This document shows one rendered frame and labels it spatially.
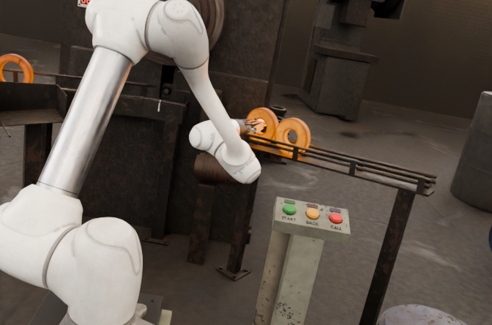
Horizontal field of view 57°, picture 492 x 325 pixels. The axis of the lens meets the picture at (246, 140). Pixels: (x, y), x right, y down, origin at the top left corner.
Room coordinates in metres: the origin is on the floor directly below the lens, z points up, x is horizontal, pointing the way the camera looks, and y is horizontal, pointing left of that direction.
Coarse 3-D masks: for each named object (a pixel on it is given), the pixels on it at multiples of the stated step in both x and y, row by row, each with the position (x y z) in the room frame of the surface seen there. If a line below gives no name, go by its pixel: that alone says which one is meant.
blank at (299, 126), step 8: (288, 120) 1.78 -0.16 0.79; (296, 120) 1.76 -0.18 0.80; (280, 128) 1.80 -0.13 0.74; (288, 128) 1.77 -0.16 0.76; (296, 128) 1.75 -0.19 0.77; (304, 128) 1.73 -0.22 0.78; (280, 136) 1.79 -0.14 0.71; (304, 136) 1.73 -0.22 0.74; (280, 144) 1.79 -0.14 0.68; (296, 144) 1.75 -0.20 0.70; (304, 144) 1.72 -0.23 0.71; (288, 152) 1.76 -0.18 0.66
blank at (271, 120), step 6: (258, 108) 1.86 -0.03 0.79; (264, 108) 1.86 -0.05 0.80; (252, 114) 1.88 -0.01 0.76; (258, 114) 1.86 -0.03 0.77; (264, 114) 1.84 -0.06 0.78; (270, 114) 1.83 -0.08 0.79; (264, 120) 1.84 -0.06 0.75; (270, 120) 1.83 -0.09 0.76; (276, 120) 1.83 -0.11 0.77; (270, 126) 1.82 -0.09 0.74; (276, 126) 1.82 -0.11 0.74; (252, 132) 1.88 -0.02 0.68; (258, 132) 1.87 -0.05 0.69; (264, 132) 1.84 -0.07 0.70; (270, 132) 1.82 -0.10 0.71; (252, 138) 1.87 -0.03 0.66; (270, 138) 1.82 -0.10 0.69
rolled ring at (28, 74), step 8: (0, 56) 2.06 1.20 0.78; (8, 56) 2.06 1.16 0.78; (16, 56) 2.06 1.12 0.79; (0, 64) 2.06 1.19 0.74; (24, 64) 2.06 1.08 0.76; (0, 72) 2.07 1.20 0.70; (24, 72) 2.06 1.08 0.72; (32, 72) 2.08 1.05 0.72; (0, 80) 2.06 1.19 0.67; (24, 80) 2.06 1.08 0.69; (32, 80) 2.08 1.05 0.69
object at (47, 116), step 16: (0, 96) 1.82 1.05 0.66; (16, 96) 1.86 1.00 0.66; (32, 96) 1.89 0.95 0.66; (48, 96) 1.93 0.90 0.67; (64, 96) 1.81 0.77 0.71; (0, 112) 1.81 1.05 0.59; (16, 112) 1.83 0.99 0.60; (32, 112) 1.86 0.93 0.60; (48, 112) 1.88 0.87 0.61; (64, 112) 1.79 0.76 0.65; (32, 128) 1.78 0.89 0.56; (32, 144) 1.78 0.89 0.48; (32, 160) 1.78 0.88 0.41; (32, 176) 1.78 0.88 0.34
